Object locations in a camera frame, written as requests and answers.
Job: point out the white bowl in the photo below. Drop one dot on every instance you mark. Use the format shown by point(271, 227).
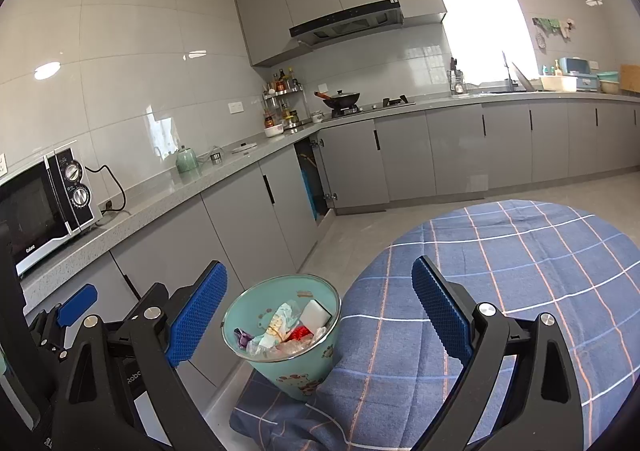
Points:
point(273, 131)

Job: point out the light blue storage box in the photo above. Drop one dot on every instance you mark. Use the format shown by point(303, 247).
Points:
point(580, 71)

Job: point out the green kettle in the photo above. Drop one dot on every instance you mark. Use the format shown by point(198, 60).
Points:
point(187, 161)

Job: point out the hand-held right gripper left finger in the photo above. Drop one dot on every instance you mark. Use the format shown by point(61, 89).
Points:
point(195, 321)

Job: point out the bright kitchen window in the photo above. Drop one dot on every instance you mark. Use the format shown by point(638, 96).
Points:
point(480, 31)

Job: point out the white plastic bag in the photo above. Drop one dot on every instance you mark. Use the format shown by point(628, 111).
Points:
point(280, 326)

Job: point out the small steel pot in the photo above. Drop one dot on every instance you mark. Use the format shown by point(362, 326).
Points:
point(216, 157)

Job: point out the wooden cutting board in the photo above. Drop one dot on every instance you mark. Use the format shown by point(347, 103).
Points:
point(630, 78)

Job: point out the black wok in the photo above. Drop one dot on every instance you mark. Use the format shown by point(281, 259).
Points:
point(342, 99)

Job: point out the hanging kitchen cloths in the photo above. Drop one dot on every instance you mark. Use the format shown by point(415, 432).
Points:
point(550, 25)

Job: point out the black gas stove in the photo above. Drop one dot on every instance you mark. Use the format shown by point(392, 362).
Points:
point(390, 103)

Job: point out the blue plaid tablecloth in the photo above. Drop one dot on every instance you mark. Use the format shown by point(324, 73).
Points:
point(525, 251)

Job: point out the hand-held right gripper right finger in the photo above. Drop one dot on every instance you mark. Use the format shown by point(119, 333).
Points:
point(442, 316)

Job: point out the purple foil wrapper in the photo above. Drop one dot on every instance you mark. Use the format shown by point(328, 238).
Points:
point(243, 337)

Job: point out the group of seasoning bottles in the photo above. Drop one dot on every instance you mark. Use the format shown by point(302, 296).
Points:
point(285, 78)

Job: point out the small red mesh wad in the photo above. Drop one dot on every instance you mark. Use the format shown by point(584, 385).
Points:
point(300, 332)

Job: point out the black range hood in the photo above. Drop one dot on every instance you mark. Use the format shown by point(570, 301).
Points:
point(345, 23)

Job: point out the metal utensil rack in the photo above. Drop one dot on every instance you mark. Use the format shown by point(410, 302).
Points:
point(457, 81)

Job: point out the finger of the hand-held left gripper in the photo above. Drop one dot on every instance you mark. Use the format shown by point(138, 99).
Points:
point(75, 303)
point(150, 296)

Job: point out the teal trash bin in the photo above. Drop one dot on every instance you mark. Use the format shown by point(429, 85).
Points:
point(300, 371)

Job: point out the black and white microwave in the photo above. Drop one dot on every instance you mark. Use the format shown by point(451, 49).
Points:
point(45, 211)

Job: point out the grey leaning tray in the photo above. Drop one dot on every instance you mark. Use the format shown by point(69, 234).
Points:
point(522, 78)

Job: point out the stacked teal basins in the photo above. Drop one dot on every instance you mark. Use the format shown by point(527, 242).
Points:
point(610, 81)

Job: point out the white wall socket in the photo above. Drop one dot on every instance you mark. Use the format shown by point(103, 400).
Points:
point(236, 107)

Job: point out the white basin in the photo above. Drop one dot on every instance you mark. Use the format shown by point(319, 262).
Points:
point(557, 83)

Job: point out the metal sink faucet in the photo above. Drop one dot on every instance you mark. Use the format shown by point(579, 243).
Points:
point(506, 68)

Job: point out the white flat lid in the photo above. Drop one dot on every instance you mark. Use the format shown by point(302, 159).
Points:
point(244, 148)

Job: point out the grey kitchen base cabinets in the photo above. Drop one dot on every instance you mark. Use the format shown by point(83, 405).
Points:
point(450, 151)

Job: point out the metal spice rack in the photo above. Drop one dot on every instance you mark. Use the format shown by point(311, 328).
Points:
point(282, 92)

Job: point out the clear red-printed plastic bag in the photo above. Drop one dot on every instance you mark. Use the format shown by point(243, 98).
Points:
point(295, 348)

